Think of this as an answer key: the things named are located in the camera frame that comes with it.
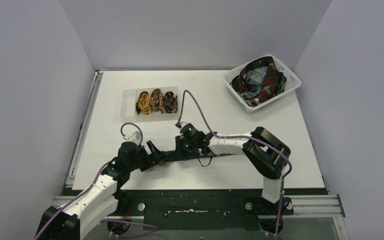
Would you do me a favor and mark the navy floral tie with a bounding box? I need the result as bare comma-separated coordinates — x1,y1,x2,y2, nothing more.
162,150,232,162

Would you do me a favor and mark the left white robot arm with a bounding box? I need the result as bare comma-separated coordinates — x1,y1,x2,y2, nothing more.
35,141,168,240

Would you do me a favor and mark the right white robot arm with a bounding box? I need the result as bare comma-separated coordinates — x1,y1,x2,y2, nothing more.
176,122,291,204

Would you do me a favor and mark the pile of patterned ties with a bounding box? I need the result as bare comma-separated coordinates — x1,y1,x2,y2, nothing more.
230,56,287,107

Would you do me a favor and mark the dark brown rolled tie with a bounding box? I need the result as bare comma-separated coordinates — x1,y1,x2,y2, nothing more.
163,91,178,114

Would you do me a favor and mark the yellow rolled tie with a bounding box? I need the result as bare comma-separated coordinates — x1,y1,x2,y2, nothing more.
135,90,150,115

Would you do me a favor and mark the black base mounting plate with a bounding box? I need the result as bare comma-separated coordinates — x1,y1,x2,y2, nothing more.
107,189,325,233

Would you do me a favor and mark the orange patterned rolled tie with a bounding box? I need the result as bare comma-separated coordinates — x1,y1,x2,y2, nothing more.
149,88,164,114

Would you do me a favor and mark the clear plastic organizer tray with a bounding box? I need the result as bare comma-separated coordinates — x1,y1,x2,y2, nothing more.
119,86,181,123

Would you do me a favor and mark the white plastic basket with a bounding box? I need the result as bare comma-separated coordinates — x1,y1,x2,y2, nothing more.
223,54,302,114

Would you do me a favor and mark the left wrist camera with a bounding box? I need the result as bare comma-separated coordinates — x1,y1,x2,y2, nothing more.
123,131,142,145

